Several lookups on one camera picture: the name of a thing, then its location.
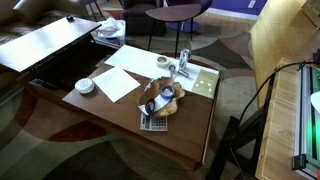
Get white crumpled plastic bag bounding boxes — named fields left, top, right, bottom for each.
left=96, top=16, right=121, bottom=37

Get blue handled scissors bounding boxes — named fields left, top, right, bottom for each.
left=144, top=97, right=157, bottom=116

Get white round speaker puck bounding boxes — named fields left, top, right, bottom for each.
left=74, top=77, right=97, bottom=95

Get white card piece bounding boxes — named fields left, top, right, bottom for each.
left=138, top=95, right=173, bottom=116

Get brown leather couch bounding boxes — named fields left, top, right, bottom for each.
left=0, top=0, right=90, bottom=98

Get white masking tape roll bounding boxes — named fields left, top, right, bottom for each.
left=155, top=55, right=171, bottom=70

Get silver metal key tool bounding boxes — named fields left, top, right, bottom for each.
left=167, top=63, right=177, bottom=80

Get light wooden robot bench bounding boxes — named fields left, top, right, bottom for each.
left=206, top=56, right=320, bottom=180

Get brown wooden coffee table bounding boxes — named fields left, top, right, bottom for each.
left=17, top=36, right=222, bottom=171

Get black power cable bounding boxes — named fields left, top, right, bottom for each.
left=229, top=60, right=320, bottom=180

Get wooden burl bowl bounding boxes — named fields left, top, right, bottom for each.
left=137, top=76, right=187, bottom=118

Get dark upholstered armchair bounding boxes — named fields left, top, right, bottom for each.
left=121, top=0, right=168, bottom=37

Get silver metal cylinder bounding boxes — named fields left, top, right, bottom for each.
left=176, top=68, right=191, bottom=79

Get green booklet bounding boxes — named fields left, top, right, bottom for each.
left=191, top=68, right=220, bottom=100

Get patterned area rug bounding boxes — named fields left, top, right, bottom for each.
left=0, top=8, right=268, bottom=180

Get white paper sheet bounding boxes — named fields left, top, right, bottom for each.
left=91, top=66, right=142, bottom=104

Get blue masking tape roll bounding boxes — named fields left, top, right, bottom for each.
left=159, top=84, right=177, bottom=101

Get large white slab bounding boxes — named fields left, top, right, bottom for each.
left=103, top=44, right=221, bottom=100

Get round dark side table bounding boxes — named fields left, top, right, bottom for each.
left=144, top=3, right=204, bottom=60

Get clear plastic storage bin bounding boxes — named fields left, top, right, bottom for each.
left=93, top=18, right=127, bottom=48

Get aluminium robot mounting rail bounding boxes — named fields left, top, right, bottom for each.
left=291, top=63, right=320, bottom=180

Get grey pocket calculator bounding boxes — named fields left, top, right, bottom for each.
left=139, top=112, right=169, bottom=133

